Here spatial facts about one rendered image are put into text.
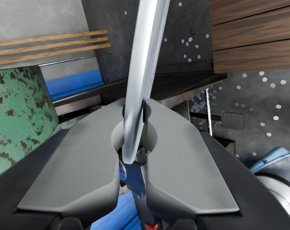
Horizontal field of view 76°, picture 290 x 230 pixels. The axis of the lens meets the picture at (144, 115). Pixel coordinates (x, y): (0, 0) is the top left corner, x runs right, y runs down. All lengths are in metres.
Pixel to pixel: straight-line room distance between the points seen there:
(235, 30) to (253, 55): 0.12
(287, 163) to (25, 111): 0.62
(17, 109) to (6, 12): 1.61
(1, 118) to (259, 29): 0.78
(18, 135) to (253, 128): 1.17
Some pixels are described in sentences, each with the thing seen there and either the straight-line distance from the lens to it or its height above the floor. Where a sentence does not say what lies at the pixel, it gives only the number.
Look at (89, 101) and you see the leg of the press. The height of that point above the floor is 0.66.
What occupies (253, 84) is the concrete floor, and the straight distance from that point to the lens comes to 1.20.
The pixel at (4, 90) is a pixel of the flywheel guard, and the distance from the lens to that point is 0.46.
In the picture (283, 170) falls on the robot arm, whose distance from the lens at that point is 0.56.
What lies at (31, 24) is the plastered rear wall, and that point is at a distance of 2.04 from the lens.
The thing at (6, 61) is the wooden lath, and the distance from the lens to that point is 1.72.
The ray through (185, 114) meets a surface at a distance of 1.07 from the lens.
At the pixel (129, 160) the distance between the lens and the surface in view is 0.15.
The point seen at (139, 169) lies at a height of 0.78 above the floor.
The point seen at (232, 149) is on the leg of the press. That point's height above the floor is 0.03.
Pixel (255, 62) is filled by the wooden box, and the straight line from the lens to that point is 0.80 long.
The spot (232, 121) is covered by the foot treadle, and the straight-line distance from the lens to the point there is 1.12.
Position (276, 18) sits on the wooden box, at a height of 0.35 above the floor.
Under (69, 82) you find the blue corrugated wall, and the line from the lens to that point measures 2.03.
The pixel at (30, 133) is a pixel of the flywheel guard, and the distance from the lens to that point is 0.48.
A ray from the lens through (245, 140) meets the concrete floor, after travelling 1.34.
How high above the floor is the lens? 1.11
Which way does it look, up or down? 38 degrees down
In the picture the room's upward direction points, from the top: 117 degrees counter-clockwise
